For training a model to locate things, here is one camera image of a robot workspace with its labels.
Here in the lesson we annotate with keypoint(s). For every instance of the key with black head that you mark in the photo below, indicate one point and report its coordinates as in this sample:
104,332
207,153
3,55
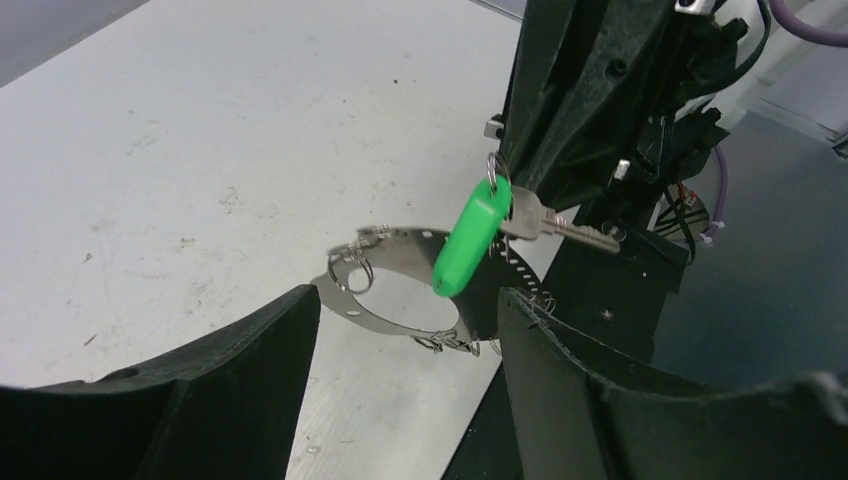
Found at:
529,219

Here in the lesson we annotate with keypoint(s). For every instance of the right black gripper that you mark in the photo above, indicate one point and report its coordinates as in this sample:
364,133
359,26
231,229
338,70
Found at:
589,84

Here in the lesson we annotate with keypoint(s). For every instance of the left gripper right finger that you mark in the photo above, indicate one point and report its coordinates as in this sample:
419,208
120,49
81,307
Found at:
584,410

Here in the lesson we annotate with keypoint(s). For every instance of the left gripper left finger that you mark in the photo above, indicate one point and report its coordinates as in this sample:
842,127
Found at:
224,406

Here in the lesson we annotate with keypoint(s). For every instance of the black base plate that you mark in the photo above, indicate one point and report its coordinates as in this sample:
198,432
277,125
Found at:
614,299

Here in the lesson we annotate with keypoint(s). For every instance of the perforated metal key plate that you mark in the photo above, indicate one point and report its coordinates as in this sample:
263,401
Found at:
381,282

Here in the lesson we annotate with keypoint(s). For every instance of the green key tag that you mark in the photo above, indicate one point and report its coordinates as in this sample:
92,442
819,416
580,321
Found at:
486,209

